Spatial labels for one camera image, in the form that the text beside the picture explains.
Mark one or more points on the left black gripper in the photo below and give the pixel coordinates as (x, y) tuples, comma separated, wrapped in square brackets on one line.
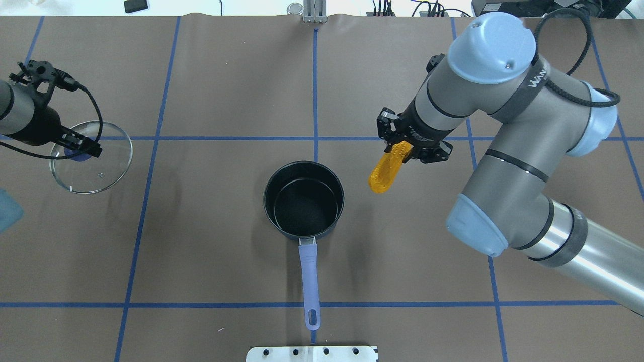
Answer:
[(41, 125)]

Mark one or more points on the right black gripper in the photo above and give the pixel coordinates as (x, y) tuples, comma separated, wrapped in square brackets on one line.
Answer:
[(415, 130)]

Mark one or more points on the glass pot lid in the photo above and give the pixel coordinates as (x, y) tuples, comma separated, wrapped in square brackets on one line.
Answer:
[(85, 174)]

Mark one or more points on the yellow corn cob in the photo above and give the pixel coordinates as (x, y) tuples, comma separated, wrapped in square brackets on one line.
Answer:
[(384, 174)]

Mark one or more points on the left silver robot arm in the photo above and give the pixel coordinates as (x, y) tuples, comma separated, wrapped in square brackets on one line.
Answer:
[(17, 111)]

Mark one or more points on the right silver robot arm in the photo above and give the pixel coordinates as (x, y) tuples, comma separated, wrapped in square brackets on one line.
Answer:
[(494, 67)]

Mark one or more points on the dark blue saucepan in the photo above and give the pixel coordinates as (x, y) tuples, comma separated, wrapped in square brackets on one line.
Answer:
[(304, 201)]

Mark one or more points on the small black square device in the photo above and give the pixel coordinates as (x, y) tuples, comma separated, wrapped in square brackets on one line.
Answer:
[(132, 6)]

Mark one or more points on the black computer monitor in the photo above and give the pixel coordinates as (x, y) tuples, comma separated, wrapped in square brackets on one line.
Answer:
[(538, 9)]

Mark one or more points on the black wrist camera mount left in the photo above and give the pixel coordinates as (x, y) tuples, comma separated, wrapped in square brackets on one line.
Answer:
[(39, 79)]

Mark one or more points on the aluminium frame post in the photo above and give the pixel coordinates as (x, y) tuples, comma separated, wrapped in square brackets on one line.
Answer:
[(315, 11)]

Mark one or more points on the white camera pillar base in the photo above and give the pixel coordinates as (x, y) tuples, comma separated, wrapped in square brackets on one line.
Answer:
[(313, 353)]

